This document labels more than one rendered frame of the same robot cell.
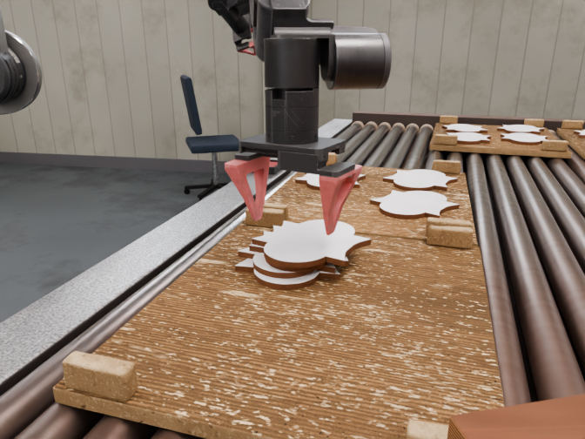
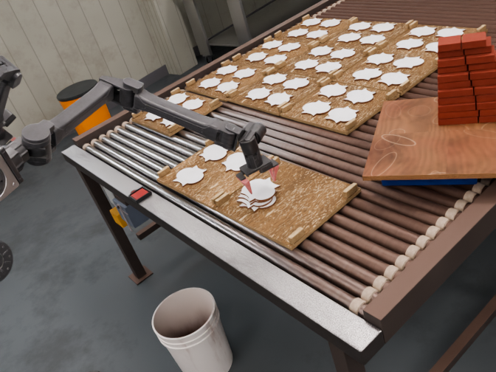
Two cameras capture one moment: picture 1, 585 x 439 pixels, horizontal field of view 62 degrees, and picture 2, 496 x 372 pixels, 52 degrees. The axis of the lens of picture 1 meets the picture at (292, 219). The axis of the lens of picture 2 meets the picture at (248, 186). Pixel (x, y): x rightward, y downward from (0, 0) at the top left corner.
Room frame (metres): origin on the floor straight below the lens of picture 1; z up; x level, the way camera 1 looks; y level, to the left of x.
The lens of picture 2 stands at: (-0.46, 1.15, 1.99)
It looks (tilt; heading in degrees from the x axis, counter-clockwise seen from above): 33 degrees down; 312
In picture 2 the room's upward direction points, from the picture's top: 18 degrees counter-clockwise
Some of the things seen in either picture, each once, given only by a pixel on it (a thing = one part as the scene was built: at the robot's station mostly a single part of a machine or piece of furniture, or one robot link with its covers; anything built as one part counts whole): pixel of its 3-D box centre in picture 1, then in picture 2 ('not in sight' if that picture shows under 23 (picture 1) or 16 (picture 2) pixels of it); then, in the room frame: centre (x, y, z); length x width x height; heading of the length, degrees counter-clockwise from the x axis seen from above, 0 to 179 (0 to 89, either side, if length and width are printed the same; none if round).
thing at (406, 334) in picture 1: (320, 305); (285, 199); (0.47, -0.03, 0.93); 0.41 x 0.35 x 0.02; 163
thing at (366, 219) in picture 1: (370, 196); (215, 170); (0.87, -0.15, 0.93); 0.41 x 0.35 x 0.02; 164
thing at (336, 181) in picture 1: (319, 191); (267, 172); (0.51, -0.03, 1.05); 0.07 x 0.07 x 0.09; 60
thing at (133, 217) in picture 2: not in sight; (131, 209); (1.32, 0.01, 0.77); 0.14 x 0.11 x 0.18; 162
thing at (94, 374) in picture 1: (100, 374); (296, 235); (0.32, 0.15, 0.95); 0.06 x 0.02 x 0.03; 73
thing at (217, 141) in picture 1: (211, 138); not in sight; (3.93, 0.65, 0.48); 0.55 x 0.53 x 0.95; 87
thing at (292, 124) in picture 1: (292, 123); (253, 159); (0.53, 0.00, 1.12); 0.10 x 0.07 x 0.07; 60
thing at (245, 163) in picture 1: (265, 183); (250, 181); (0.55, 0.03, 1.05); 0.07 x 0.07 x 0.09; 60
